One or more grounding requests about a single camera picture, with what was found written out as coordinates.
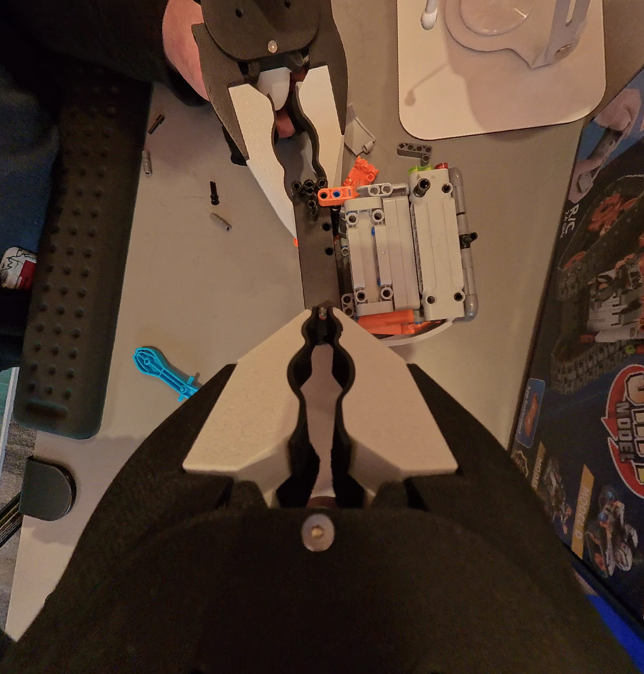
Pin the red white printed tag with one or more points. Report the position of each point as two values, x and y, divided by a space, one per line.
19 268

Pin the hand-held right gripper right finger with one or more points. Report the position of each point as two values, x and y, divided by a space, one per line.
401 416

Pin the printed toy box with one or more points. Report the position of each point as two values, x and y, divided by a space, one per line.
590 316

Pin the small black pins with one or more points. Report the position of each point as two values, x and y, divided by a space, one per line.
214 192

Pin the person's left forearm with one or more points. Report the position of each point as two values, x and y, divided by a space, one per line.
90 37

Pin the light grey curved panel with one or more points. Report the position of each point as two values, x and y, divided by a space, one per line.
356 129

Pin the grey angled beam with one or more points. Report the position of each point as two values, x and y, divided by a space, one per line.
411 147

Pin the blue plastic wrench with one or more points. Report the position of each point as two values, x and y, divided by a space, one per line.
148 363

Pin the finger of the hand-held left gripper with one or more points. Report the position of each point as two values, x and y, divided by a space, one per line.
253 131
327 116

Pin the white tablet stand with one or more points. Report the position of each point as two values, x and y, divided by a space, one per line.
511 100

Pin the black connector peg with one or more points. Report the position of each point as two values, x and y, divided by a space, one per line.
322 321

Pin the grey orange toy vehicle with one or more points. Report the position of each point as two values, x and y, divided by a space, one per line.
437 252

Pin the person's left hand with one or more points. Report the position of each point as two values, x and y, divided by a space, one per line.
182 47

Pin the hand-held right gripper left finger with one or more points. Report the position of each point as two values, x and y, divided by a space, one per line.
243 416

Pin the black dotted chair armrest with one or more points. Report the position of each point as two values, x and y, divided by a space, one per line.
74 289

